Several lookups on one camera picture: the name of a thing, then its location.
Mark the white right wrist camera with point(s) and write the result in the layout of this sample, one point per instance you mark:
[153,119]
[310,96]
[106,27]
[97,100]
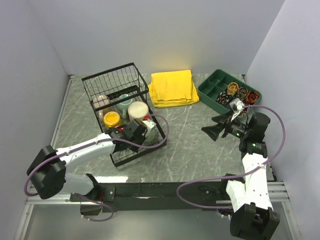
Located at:
[236,105]

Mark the grey-green ceramic mug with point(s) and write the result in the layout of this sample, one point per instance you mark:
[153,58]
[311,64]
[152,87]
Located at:
[123,106]

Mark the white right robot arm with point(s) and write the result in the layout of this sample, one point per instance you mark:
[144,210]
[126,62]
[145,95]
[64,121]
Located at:
[253,215]

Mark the pink iridescent mug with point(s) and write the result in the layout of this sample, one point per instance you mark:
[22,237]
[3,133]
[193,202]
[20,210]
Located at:
[102,101]

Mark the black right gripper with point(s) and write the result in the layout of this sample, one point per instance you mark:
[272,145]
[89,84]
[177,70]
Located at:
[213,131]

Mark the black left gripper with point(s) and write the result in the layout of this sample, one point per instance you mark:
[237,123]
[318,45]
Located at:
[142,137]

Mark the folded yellow cloth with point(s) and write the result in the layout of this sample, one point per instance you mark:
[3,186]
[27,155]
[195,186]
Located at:
[172,89]

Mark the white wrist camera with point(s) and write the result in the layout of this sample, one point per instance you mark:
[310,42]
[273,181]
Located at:
[236,105]
[150,124]

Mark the dark green cup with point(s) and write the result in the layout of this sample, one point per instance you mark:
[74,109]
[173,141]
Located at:
[138,110]

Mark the teal ceramic cup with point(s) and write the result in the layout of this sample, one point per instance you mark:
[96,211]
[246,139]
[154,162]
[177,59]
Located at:
[152,138]

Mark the dark patterned rolled tie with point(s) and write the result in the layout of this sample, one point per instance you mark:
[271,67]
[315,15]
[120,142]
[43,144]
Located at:
[242,93]

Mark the black wire dish rack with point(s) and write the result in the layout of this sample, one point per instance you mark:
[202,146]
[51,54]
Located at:
[112,88]

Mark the black floral rolled tie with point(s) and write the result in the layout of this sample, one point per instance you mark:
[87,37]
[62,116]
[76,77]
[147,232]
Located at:
[223,98]

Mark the yellow rolled tie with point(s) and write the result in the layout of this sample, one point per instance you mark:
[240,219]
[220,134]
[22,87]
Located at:
[232,88]

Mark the green divided organizer tray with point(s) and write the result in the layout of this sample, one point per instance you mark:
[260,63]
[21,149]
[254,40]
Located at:
[216,83]

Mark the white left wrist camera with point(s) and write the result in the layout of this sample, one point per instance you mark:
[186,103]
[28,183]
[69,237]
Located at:
[150,124]

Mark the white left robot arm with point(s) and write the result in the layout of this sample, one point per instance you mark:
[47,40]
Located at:
[50,171]

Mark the orange black rolled tie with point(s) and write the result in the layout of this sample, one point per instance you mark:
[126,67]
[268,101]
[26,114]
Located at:
[251,98]

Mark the yellow mug black handle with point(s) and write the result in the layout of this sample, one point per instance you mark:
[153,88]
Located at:
[112,119]

